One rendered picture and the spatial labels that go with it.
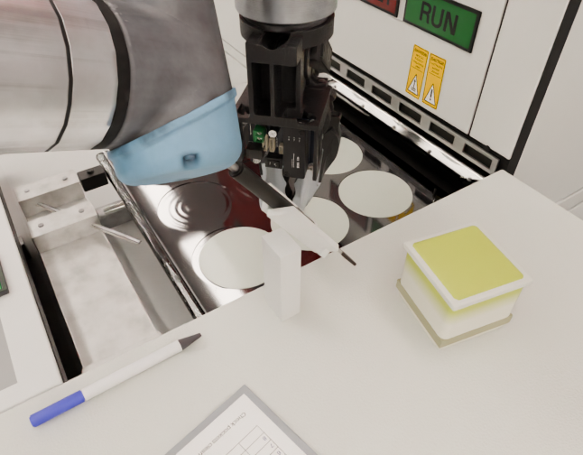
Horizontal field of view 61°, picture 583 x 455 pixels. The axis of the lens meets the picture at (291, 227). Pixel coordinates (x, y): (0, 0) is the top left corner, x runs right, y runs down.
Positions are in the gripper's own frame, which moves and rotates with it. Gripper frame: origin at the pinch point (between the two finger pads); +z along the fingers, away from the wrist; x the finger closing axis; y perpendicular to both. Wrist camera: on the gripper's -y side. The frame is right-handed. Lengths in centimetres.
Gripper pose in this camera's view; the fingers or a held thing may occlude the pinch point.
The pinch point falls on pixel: (291, 199)
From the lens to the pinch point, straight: 52.2
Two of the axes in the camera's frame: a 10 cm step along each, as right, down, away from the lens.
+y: -2.1, 6.8, -7.1
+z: 0.0, 7.2, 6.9
